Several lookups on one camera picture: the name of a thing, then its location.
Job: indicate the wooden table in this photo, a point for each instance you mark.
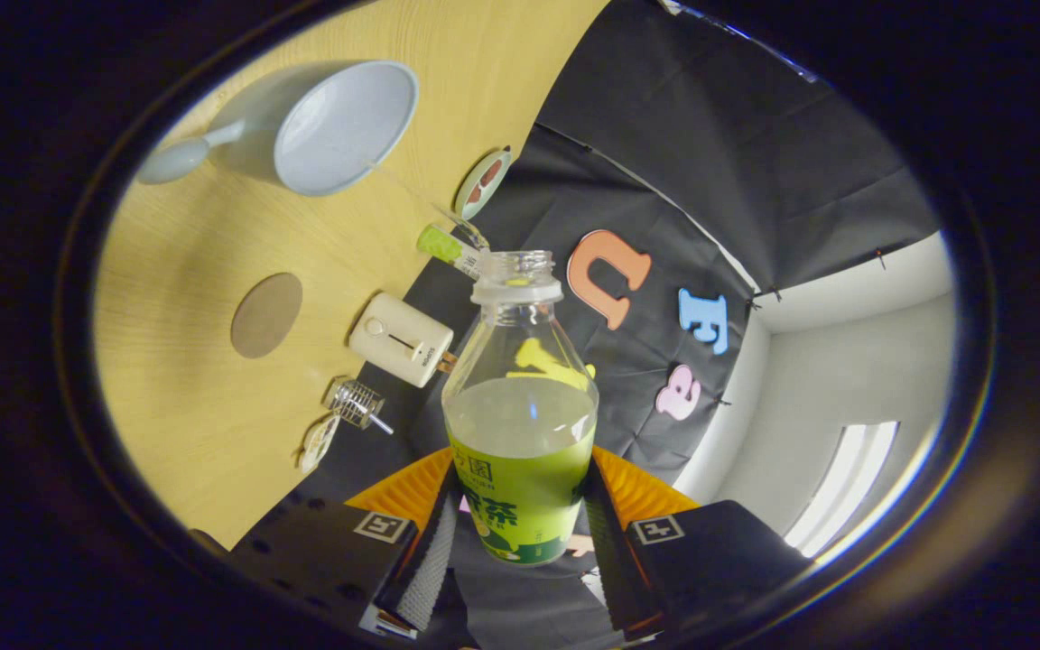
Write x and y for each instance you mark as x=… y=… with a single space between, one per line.
x=186 y=406

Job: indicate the white straw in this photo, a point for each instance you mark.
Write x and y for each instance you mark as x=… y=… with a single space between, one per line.
x=382 y=424

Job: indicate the brown food piece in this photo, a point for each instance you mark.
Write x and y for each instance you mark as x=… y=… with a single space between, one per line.
x=492 y=171
x=475 y=193

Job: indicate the white toaster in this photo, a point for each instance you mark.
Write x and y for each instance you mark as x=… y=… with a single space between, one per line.
x=394 y=338

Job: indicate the clear juice bottle green label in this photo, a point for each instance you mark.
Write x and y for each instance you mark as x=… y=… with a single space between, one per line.
x=520 y=492

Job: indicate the pale green plate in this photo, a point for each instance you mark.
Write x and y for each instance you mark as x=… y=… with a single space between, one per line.
x=475 y=213

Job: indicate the round brown coaster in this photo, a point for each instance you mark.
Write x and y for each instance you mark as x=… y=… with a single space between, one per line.
x=265 y=316

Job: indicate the ceiling light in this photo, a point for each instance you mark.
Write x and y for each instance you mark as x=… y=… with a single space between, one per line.
x=845 y=487

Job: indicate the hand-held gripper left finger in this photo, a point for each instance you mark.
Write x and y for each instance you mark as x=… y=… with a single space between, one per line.
x=430 y=569

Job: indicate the toast slice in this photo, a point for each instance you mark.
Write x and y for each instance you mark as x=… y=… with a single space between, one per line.
x=448 y=362

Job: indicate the white cup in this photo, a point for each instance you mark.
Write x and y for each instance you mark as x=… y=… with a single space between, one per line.
x=339 y=126

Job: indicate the white divided tray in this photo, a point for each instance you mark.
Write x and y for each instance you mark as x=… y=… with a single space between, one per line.
x=317 y=447

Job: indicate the small capped green drink bottle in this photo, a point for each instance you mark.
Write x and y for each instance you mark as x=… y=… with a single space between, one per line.
x=439 y=244

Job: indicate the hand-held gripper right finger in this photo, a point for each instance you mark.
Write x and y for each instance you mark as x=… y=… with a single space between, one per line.
x=606 y=569

